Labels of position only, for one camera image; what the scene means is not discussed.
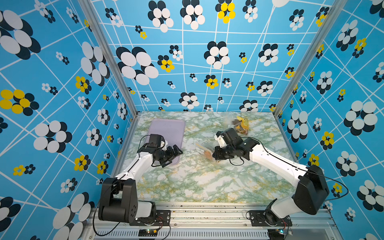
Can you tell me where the lilac plastic tray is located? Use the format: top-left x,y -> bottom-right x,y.
148,119 -> 186,149

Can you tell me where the ziploc bag of cookies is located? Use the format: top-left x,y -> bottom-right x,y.
224,114 -> 250,136
195,143 -> 217,161

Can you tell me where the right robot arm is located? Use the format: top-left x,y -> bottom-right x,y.
213,128 -> 330,226

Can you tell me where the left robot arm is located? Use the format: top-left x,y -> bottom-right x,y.
98,134 -> 183,224

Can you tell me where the left controller board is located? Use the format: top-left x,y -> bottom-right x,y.
138,229 -> 158,238

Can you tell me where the controller board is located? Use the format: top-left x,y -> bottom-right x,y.
268,229 -> 287,240
138,229 -> 158,238

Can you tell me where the right controller board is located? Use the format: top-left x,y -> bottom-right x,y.
268,229 -> 287,240

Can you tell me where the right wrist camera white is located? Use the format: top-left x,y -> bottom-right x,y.
215,134 -> 227,148

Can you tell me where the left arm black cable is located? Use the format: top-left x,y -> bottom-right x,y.
92,134 -> 157,237

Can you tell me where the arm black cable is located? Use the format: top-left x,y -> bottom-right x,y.
92,134 -> 157,237
229,136 -> 350,202

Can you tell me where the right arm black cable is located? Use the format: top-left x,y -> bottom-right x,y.
229,136 -> 350,202

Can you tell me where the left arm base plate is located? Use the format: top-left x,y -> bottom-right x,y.
130,210 -> 171,227

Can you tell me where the aluminium front rail frame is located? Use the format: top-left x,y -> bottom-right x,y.
81,203 -> 342,240

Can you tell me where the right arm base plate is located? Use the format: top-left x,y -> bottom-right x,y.
246,210 -> 293,228

